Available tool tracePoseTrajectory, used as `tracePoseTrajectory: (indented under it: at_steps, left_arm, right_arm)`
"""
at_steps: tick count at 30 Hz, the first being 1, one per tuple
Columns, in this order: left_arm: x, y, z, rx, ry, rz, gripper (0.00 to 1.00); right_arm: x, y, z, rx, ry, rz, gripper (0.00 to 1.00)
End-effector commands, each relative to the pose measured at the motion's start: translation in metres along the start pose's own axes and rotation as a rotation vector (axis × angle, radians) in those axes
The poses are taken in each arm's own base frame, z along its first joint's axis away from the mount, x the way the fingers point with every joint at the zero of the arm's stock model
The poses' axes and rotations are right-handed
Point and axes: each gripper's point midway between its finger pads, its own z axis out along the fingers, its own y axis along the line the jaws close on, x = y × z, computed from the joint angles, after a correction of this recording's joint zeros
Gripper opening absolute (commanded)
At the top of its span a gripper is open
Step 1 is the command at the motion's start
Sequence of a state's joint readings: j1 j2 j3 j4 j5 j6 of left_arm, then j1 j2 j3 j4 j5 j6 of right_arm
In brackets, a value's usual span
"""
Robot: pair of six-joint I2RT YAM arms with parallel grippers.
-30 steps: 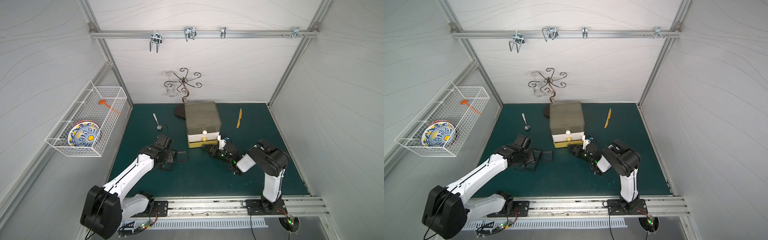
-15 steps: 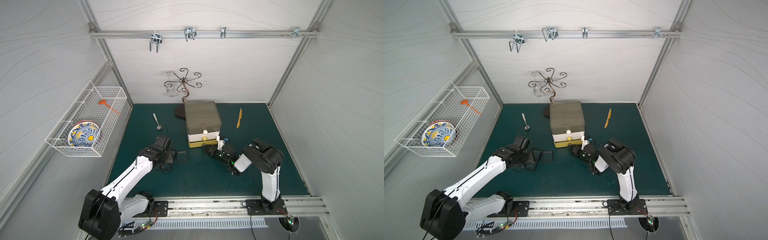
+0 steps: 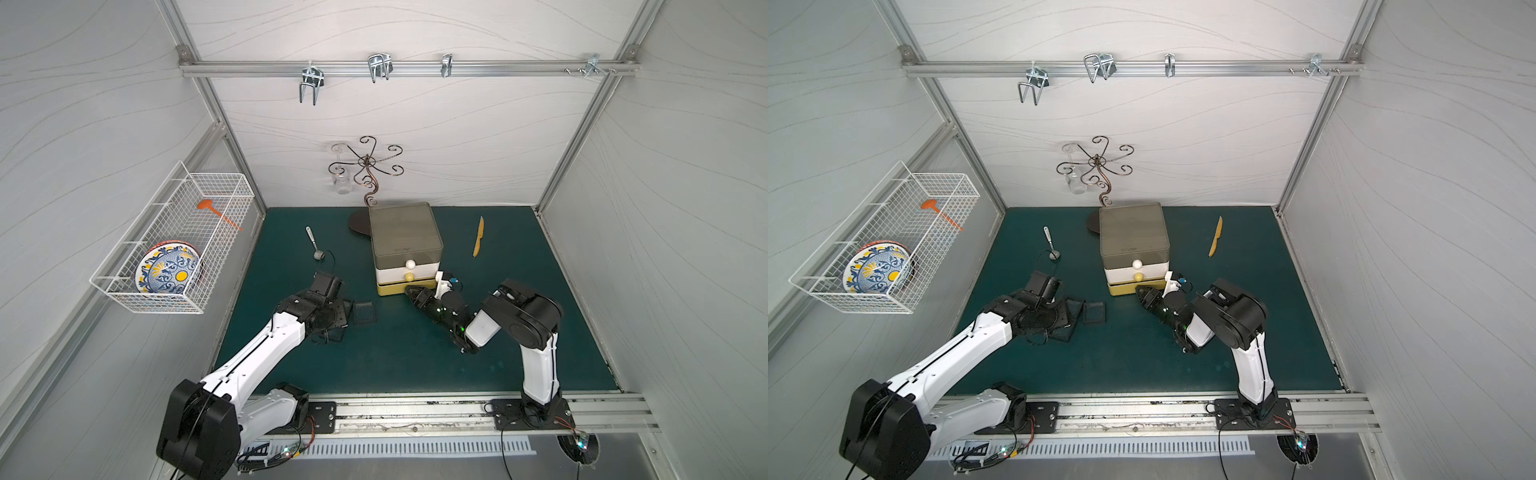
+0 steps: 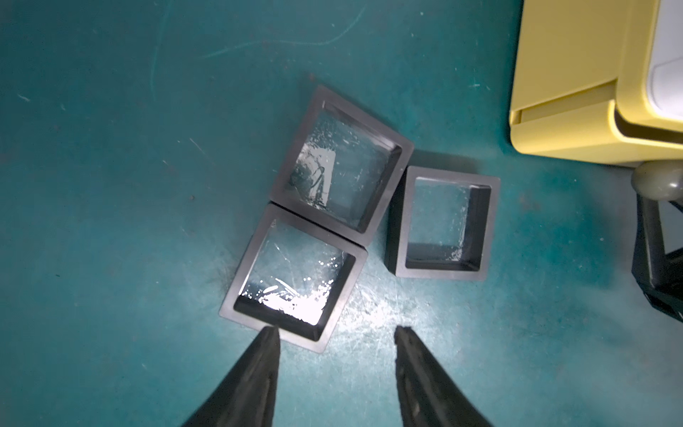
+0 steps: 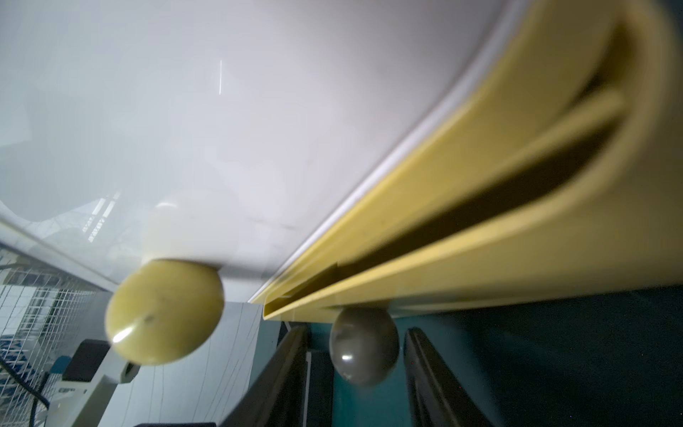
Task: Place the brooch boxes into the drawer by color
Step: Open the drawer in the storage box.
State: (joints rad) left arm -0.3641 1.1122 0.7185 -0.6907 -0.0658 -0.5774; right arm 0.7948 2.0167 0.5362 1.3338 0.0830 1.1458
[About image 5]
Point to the yellow drawer with grey knob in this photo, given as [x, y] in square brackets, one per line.
[559, 176]

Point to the white drawer with yellow knob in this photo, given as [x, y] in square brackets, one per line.
[232, 134]

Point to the white wire basket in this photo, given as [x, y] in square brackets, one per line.
[41, 311]

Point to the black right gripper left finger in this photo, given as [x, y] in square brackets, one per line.
[276, 397]

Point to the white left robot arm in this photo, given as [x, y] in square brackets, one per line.
[83, 403]

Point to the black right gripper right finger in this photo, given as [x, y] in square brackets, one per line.
[435, 396]

